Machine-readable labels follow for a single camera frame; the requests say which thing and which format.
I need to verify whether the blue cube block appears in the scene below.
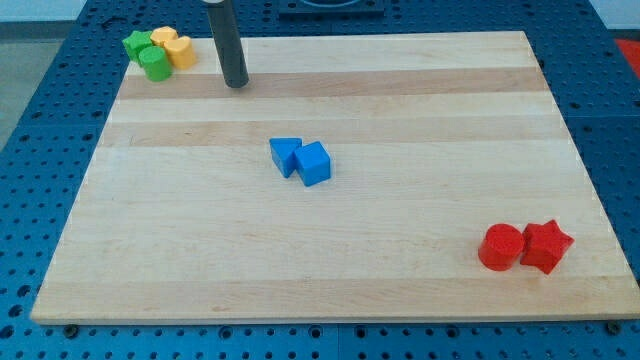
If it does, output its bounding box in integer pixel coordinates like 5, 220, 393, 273
294, 141, 331, 187

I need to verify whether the blue triangle block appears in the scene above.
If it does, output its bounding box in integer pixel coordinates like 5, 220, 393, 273
269, 138, 302, 178

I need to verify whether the light wooden board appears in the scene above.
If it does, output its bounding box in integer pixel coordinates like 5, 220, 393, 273
31, 31, 639, 325

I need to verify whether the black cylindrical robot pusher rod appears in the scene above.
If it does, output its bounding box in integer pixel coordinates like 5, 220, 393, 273
204, 0, 249, 89

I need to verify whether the yellow heart block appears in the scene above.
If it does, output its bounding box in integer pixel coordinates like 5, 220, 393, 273
164, 36, 197, 70

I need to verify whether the red cylinder block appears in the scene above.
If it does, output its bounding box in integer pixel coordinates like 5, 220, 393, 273
478, 223, 525, 271

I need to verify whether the green cylinder block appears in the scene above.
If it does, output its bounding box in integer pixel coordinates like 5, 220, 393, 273
138, 46, 172, 82

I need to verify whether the yellow hexagon block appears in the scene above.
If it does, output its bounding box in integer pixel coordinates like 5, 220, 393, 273
150, 26, 178, 47

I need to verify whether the green star block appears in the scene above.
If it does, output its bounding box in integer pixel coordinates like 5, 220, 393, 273
122, 30, 153, 64

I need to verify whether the red star block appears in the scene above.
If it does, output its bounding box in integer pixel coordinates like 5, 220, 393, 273
520, 220, 575, 275

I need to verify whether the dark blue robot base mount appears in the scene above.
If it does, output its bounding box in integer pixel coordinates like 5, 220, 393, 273
278, 0, 385, 18

